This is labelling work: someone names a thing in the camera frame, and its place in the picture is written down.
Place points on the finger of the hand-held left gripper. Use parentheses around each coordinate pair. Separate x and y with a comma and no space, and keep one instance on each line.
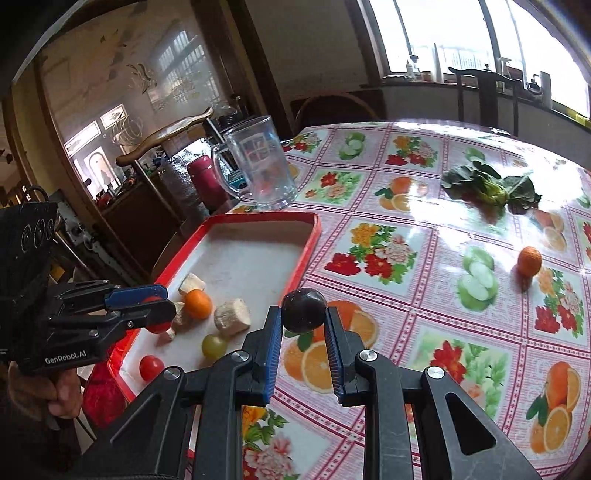
(138,318)
(134,296)

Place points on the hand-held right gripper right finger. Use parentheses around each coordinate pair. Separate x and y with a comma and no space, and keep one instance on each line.
(334,357)

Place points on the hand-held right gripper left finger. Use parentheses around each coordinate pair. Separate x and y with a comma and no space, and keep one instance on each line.
(273,355)

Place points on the dark purple plum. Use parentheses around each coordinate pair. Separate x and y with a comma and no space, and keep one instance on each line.
(303,310)

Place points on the red rectangular tray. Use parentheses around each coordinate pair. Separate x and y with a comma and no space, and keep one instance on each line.
(249,258)

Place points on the small orange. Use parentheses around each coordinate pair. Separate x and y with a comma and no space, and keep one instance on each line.
(529,261)
(198,304)

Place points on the person's left hand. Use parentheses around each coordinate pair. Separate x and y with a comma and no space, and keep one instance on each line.
(60,392)

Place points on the white fruit chunk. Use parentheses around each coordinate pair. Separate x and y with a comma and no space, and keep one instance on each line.
(191,282)
(232,316)
(182,318)
(168,334)

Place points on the green grape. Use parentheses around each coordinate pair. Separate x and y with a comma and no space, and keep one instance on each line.
(214,346)

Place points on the red plastic bag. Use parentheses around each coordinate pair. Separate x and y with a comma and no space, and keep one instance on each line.
(99,392)

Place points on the maroon bottle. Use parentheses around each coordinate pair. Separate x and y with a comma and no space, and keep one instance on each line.
(205,180)

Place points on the light wooden chair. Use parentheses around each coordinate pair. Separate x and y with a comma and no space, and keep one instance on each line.
(161,134)

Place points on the clear glass mug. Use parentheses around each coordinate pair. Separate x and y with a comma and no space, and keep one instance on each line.
(261,161)

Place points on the etched glass panel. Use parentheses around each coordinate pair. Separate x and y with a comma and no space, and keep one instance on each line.
(138,69)

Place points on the green leafy vegetable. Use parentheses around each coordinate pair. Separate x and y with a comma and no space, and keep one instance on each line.
(491,184)

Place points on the round-backed chair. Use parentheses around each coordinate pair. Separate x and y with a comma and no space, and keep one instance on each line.
(332,97)

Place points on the small bottle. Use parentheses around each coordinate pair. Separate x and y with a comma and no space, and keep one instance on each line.
(410,67)

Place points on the dark wooden chair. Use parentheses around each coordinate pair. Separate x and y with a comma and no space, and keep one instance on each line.
(480,76)

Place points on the spray bottle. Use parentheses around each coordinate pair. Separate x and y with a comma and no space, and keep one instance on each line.
(506,69)

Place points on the dark kettle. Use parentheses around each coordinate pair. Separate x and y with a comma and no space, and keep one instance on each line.
(533,86)

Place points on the barred window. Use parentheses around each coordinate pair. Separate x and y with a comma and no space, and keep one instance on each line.
(461,32)

